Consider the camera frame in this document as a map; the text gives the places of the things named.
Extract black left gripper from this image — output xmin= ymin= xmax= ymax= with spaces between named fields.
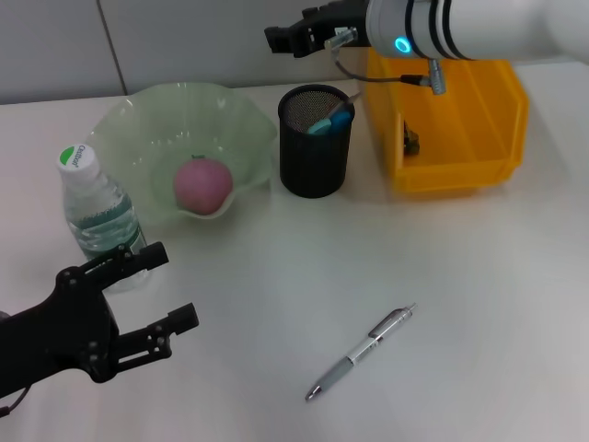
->
xmin=0 ymin=241 xmax=201 ymax=401

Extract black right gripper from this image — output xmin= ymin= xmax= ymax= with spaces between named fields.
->
xmin=264 ymin=0 xmax=372 ymax=59

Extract blue scissors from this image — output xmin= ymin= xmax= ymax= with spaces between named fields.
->
xmin=306 ymin=101 xmax=354 ymax=136

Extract pink peach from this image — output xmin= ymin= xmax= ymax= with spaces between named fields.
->
xmin=172 ymin=156 xmax=234 ymax=215

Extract clear green-label water bottle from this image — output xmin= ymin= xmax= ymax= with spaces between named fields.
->
xmin=56 ymin=143 xmax=151 ymax=294

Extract green plastic wrapper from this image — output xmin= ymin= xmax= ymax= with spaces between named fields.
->
xmin=400 ymin=120 xmax=422 ymax=156

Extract silver pen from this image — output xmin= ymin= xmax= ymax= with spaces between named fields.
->
xmin=303 ymin=302 xmax=419 ymax=401

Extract black mesh pen cup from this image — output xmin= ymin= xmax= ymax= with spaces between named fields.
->
xmin=276 ymin=85 xmax=356 ymax=200

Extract green glass fruit plate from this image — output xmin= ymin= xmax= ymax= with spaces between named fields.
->
xmin=87 ymin=81 xmax=277 ymax=227

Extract yellow plastic bin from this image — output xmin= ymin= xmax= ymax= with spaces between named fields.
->
xmin=364 ymin=45 xmax=530 ymax=195

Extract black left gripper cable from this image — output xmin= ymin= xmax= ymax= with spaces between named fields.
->
xmin=0 ymin=386 xmax=33 ymax=415

